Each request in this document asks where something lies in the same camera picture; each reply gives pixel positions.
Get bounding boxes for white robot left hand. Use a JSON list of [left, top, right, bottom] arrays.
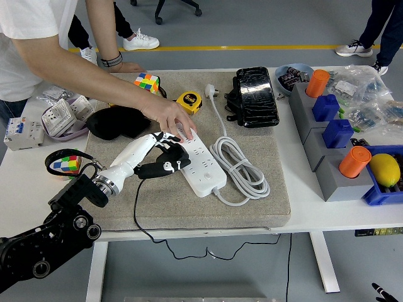
[[108, 131, 192, 189]]

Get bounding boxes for black electronic parts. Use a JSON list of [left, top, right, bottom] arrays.
[[281, 65, 312, 87]]

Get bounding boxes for yellow lemon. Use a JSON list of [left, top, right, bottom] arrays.
[[368, 153, 401, 189]]

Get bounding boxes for yellow tape measure black strap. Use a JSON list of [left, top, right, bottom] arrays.
[[158, 83, 202, 115]]

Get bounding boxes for person's right hand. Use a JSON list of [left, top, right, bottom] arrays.
[[140, 97, 198, 142]]

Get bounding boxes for black table control panel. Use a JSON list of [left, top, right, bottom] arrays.
[[354, 226, 403, 237]]

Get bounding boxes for clear bag white label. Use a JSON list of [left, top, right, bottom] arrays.
[[328, 64, 394, 103]]

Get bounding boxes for white socket module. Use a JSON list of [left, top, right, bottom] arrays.
[[42, 99, 77, 138], [69, 96, 97, 122]]

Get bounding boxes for blue plastic bin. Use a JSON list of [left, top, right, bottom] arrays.
[[361, 144, 403, 206]]

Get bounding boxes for person's left hand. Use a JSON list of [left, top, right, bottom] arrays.
[[119, 61, 147, 74]]

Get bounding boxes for large colourful puzzle cube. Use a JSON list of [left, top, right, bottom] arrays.
[[134, 72, 161, 96]]

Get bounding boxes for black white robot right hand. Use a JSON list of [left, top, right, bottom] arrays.
[[371, 282, 399, 302]]

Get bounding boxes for light blue bowl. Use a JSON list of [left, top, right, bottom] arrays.
[[275, 64, 314, 97]]

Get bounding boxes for white circuit breaker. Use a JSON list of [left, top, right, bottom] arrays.
[[3, 116, 45, 152]]

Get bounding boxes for white table leg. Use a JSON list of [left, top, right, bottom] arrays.
[[308, 232, 340, 293], [85, 242, 108, 302]]

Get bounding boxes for grey-brown mat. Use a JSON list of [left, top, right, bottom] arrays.
[[71, 70, 292, 234]]

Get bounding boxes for purple flat band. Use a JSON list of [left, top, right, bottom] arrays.
[[43, 97, 93, 144]]

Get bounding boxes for grey slotted block holder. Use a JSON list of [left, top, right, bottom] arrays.
[[288, 82, 378, 203]]

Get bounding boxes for white power strip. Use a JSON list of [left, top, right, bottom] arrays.
[[174, 122, 227, 198]]

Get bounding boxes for clear bag blue parts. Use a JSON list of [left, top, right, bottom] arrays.
[[342, 100, 384, 131]]

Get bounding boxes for small colourful puzzle cube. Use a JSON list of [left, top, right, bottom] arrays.
[[52, 155, 82, 182]]

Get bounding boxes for clear bag brown parts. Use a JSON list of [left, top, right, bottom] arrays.
[[378, 99, 403, 130]]

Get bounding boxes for orange cylinder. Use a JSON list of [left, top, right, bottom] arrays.
[[339, 145, 372, 179], [305, 69, 330, 98]]

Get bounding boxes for hanging black cable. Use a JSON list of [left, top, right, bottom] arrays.
[[285, 233, 292, 302]]

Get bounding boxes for clear bag metal parts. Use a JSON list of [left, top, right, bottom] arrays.
[[36, 84, 82, 104]]

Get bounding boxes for thin black adapter cord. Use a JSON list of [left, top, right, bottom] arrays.
[[134, 177, 283, 261]]

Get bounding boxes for white power strip cable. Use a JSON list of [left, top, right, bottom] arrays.
[[205, 83, 271, 207]]

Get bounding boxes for black cloth pouch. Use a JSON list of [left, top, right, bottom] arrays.
[[86, 106, 151, 141]]

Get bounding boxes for black office chair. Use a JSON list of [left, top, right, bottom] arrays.
[[129, 0, 202, 25]]

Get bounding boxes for black glossy cracked case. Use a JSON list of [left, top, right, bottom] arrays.
[[236, 66, 281, 128]]

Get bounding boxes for person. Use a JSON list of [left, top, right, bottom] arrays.
[[0, 0, 88, 126], [335, 0, 403, 77], [67, 3, 161, 66]]

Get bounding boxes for blue block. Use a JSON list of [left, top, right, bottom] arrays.
[[322, 119, 354, 149], [312, 94, 341, 123]]

